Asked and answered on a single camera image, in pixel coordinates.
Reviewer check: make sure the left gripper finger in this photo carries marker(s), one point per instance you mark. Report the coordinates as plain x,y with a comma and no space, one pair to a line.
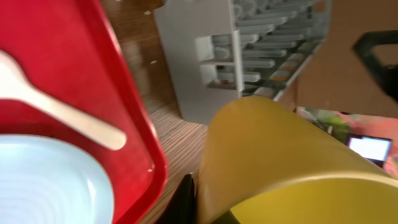
182,206

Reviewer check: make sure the yellow cup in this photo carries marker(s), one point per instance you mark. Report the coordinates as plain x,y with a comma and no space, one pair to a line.
264,164

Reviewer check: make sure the light blue plate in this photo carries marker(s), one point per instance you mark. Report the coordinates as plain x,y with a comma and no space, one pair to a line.
45,180

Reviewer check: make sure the white plastic spoon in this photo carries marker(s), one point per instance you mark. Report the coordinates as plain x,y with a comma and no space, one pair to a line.
15,86

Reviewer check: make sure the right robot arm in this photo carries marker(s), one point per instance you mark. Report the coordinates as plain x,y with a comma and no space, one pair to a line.
385,76

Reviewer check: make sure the grey dishwasher rack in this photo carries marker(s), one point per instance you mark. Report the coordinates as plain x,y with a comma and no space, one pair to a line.
219,51

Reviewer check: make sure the red serving tray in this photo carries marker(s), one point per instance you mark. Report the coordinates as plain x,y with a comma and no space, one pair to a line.
68,49

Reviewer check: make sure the bright computer screen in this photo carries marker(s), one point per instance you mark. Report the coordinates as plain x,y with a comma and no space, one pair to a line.
371,148

